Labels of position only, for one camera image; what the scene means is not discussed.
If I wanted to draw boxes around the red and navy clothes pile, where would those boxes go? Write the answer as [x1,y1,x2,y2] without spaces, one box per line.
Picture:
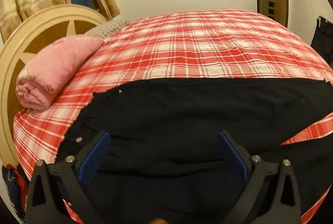
[1,164,29,214]

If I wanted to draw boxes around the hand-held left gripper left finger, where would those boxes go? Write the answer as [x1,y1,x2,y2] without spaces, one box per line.
[26,130,112,224]

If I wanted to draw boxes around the folded pink quilt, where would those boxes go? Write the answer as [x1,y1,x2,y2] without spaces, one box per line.
[15,35,105,111]

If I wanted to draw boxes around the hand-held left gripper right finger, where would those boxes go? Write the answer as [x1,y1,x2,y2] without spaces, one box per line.
[218,130,302,224]

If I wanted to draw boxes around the grey fringed blanket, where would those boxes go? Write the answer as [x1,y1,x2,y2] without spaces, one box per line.
[87,20,130,38]

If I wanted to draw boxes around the dark hanging clothing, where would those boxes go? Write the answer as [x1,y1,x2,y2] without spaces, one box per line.
[311,16,333,66]

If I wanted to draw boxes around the beige star headboard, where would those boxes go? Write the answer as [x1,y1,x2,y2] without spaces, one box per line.
[0,5,108,167]

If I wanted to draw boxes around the black pants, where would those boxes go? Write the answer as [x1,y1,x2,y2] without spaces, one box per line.
[58,78,333,224]

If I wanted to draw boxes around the red plaid bed sheet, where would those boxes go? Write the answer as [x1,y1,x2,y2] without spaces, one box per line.
[12,9,333,224]

